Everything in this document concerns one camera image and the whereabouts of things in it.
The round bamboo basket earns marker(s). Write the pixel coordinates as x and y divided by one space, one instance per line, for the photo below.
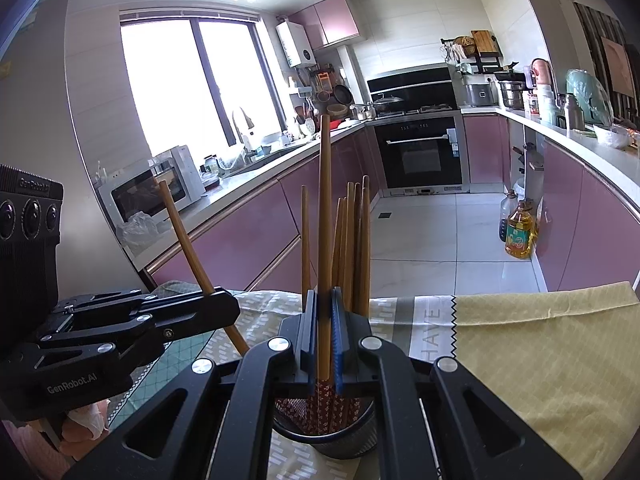
337 109

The pink wall cabinet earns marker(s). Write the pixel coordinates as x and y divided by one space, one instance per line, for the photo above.
335 22

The black mesh utensil holder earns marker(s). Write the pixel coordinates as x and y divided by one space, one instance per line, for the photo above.
345 445

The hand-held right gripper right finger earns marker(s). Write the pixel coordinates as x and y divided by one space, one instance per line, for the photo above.
339 340

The clear plastic bottle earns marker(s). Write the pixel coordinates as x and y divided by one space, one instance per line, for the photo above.
504 220

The kitchen window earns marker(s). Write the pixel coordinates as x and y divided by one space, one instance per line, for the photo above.
165 85

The sink faucet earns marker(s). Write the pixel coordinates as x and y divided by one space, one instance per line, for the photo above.
241 122

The yellow cooking oil bottle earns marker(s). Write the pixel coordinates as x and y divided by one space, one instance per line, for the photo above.
520 237

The bundle of wooden chopsticks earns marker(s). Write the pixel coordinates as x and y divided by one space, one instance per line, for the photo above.
187 240

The teal and grey patterned cloth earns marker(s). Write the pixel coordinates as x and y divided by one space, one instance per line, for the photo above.
150 380

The built-in black oven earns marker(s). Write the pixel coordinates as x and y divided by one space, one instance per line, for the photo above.
420 155

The large steel pot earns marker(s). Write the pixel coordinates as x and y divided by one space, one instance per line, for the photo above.
512 96

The pink base cabinets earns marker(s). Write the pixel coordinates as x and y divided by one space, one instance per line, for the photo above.
585 220
260 210

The pale green plastic bag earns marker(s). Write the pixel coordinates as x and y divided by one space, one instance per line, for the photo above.
592 95

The beige white-dashed tablecloth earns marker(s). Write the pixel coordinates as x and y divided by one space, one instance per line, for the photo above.
265 310

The person's left hand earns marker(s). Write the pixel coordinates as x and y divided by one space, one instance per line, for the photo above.
85 417

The black range hood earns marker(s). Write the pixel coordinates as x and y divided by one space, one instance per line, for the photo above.
410 82

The pale green canister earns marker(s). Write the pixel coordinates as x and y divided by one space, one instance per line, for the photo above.
547 105

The white countertop oven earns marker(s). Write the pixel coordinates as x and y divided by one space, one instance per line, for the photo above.
145 192

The striped wall panel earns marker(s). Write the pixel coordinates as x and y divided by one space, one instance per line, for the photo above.
592 25

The hanging dark frying pan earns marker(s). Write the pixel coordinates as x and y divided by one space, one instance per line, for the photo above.
342 95

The clear plastic bag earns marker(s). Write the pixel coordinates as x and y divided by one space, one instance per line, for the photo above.
137 232

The white bowl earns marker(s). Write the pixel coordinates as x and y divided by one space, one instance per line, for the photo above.
612 137

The pink kettle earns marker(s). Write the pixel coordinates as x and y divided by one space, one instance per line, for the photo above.
542 72

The black counter shelf rack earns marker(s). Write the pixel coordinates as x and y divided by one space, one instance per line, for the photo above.
487 62

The dark thermos bottle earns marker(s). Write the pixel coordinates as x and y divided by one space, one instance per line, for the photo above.
575 112

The yellow cloth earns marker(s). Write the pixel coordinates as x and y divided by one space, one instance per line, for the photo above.
550 360

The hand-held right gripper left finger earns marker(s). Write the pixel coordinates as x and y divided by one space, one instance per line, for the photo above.
310 350

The dark wok with lid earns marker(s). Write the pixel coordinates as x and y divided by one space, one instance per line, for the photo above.
387 105

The black pan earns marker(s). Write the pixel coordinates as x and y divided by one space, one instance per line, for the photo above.
510 76

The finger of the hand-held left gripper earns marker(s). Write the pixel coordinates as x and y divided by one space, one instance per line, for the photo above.
110 297
200 310

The white water heater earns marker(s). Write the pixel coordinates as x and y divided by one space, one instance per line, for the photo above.
295 45

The wooden cutting board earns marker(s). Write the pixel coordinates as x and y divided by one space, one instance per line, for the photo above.
484 41

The silver rice cooker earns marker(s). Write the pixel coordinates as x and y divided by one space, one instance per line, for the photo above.
480 92

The gas stove top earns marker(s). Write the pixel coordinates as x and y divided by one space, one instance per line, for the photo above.
435 108

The small steel pot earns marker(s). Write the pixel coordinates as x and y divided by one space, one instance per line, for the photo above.
361 111

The white kitchen countertop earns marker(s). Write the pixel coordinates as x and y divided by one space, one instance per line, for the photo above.
585 147

